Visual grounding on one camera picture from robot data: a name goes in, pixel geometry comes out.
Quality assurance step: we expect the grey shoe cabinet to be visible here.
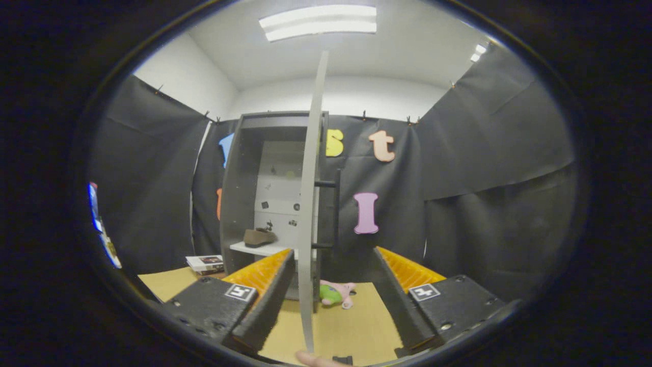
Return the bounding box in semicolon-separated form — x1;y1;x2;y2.
220;111;329;301

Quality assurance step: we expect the brown fuzzy shoe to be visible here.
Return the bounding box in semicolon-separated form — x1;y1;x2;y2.
243;227;278;249

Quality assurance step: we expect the black backdrop cloth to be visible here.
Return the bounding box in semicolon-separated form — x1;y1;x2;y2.
89;43;579;301

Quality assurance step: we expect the pink and green plush toy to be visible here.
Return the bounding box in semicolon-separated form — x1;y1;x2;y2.
319;279;357;310

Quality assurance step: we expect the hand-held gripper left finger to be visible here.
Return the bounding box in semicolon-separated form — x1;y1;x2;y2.
163;248;296;355

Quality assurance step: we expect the long ceiling light panel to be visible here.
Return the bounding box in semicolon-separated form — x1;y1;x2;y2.
258;5;377;42

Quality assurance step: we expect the white cabinet shelf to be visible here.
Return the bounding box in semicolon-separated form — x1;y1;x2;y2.
229;241;316;260

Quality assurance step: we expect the light grey shoe cabinet door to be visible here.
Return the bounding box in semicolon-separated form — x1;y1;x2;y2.
297;50;331;355

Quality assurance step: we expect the black door handle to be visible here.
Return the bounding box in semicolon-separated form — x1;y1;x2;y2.
312;168;342;250

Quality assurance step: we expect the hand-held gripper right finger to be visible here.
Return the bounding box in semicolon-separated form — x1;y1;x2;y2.
373;246;521;357

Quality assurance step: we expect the blue and white printed object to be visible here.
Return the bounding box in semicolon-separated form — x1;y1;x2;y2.
88;181;123;270

